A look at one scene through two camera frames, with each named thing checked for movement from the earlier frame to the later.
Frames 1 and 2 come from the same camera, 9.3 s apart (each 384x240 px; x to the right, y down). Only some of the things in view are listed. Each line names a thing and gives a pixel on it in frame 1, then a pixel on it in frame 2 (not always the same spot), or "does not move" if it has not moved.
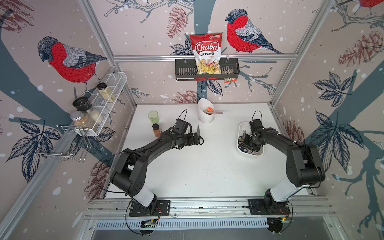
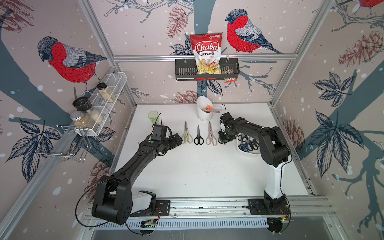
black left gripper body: x=188 y=140 to x=170 y=142
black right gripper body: x=249 y=142 to x=229 y=136
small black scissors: x=199 y=136 does not move
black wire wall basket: x=186 y=69 does not move
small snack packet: x=229 y=79 does not move
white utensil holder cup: x=203 y=104 does not move
